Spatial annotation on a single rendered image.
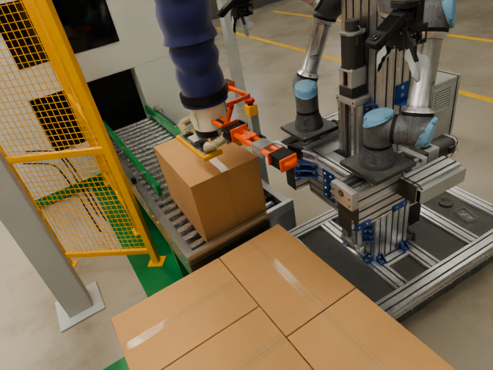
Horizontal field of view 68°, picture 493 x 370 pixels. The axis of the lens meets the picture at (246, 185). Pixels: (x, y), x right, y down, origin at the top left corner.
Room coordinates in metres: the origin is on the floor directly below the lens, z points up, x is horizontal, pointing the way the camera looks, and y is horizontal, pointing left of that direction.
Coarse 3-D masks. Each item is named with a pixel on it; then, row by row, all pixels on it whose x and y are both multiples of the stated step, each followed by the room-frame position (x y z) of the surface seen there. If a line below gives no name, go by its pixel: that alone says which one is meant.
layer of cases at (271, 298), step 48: (288, 240) 1.47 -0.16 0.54; (192, 288) 1.27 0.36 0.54; (240, 288) 1.21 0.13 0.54; (288, 288) 1.15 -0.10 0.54; (336, 288) 1.10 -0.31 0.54; (144, 336) 1.05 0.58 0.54; (192, 336) 1.00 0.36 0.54; (240, 336) 0.95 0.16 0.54; (288, 336) 0.91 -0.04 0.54; (336, 336) 0.86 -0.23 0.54; (384, 336) 0.82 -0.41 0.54
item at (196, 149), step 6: (192, 132) 1.72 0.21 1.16; (180, 138) 1.74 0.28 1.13; (186, 138) 1.72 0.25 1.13; (186, 144) 1.66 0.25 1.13; (192, 144) 1.64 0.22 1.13; (198, 144) 1.63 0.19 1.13; (192, 150) 1.59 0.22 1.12; (198, 150) 1.56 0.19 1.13; (216, 150) 1.53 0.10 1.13; (198, 156) 1.54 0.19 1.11; (204, 156) 1.50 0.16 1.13; (210, 156) 1.49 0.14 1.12
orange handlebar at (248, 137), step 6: (234, 90) 1.96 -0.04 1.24; (240, 90) 1.92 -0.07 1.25; (246, 96) 1.83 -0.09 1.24; (228, 102) 1.79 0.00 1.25; (234, 102) 1.80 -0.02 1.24; (222, 120) 1.59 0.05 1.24; (246, 132) 1.40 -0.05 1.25; (252, 132) 1.39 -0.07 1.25; (240, 138) 1.38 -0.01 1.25; (246, 138) 1.34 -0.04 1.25; (252, 138) 1.36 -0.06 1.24; (258, 138) 1.33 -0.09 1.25; (246, 144) 1.33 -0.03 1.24; (264, 150) 1.22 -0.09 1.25; (288, 162) 1.11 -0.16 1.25; (294, 162) 1.11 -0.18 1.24
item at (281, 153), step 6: (276, 150) 1.18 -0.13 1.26; (282, 150) 1.17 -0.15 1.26; (288, 150) 1.16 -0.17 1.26; (270, 156) 1.17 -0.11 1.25; (276, 156) 1.14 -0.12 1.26; (282, 156) 1.13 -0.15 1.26; (288, 156) 1.12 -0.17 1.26; (294, 156) 1.13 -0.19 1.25; (270, 162) 1.17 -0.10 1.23; (276, 162) 1.15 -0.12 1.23; (282, 162) 1.10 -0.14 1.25; (282, 168) 1.10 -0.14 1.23; (288, 168) 1.11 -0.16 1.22
